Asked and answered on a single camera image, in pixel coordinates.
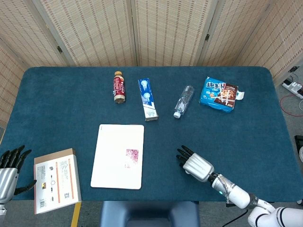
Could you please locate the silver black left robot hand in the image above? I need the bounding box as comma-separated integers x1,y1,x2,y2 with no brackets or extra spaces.
0,145,37,205

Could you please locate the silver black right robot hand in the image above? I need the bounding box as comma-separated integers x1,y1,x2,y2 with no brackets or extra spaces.
176,145,215,183

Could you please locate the small pink patterned packet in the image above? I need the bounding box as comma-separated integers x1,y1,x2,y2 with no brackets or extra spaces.
125,148,139,169

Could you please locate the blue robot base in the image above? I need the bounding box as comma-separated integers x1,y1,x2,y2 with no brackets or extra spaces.
99,201,201,227

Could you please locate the white board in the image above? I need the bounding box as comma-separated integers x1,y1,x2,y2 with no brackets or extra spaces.
90,124,145,190

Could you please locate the white box with brown edge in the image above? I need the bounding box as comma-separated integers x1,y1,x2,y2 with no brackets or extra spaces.
34,148,82,215

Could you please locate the teal table cloth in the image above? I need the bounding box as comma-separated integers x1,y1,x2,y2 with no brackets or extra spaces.
0,66,301,203

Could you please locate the clear plastic water bottle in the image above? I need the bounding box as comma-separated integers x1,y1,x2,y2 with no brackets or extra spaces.
173,85,195,119

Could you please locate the blue cookie box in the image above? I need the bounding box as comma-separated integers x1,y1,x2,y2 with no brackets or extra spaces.
198,76,246,114

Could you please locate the yellow floor tape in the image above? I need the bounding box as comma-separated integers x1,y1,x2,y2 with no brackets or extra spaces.
71,202,82,227

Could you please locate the blue white toothpaste box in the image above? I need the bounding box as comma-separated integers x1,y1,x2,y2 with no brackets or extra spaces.
138,78,159,122

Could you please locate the black floor device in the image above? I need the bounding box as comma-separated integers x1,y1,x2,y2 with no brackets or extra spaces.
294,135,303,163

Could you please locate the red label drink bottle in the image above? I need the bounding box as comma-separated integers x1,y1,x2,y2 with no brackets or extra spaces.
112,71,126,105

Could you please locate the white power strip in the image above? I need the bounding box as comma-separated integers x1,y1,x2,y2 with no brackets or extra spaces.
281,79,303,99

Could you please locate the woven folding screen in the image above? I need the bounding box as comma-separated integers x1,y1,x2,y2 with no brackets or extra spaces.
0,0,303,128

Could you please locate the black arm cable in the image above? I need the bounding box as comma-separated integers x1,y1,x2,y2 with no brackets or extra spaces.
224,209,248,227

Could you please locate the red cable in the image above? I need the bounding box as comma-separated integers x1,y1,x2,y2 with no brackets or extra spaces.
280,93,303,117

